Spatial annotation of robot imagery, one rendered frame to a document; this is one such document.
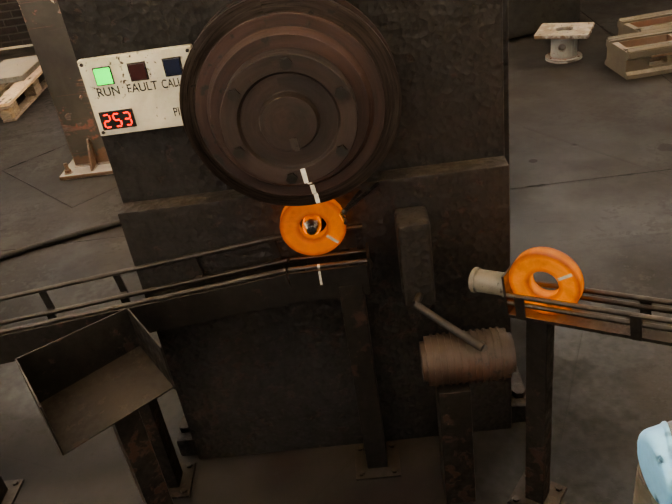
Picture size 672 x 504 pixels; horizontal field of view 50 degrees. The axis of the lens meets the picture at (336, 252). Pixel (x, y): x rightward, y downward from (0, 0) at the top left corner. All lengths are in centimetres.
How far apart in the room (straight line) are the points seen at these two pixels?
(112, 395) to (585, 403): 140
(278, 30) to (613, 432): 149
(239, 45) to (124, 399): 80
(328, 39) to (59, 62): 309
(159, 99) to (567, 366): 154
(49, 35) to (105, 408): 302
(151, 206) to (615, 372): 153
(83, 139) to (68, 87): 32
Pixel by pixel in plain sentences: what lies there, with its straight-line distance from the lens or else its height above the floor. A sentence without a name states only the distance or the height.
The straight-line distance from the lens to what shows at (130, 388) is 170.
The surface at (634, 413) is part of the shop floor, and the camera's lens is 236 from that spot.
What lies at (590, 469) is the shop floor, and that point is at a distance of 219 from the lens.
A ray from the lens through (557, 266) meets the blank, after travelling 158.
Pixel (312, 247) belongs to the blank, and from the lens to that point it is 172.
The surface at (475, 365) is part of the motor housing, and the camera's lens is 174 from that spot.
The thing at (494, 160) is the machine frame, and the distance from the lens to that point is 178.
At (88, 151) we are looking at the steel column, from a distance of 453.
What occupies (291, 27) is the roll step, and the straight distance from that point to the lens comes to 148.
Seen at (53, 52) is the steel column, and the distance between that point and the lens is 443.
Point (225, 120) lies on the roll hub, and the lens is 148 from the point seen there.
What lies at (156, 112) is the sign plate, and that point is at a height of 110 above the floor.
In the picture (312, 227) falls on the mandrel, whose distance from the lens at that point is 166.
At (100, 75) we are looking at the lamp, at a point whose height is 120.
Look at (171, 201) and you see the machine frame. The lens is 183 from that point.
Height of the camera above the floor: 163
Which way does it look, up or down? 31 degrees down
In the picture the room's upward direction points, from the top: 9 degrees counter-clockwise
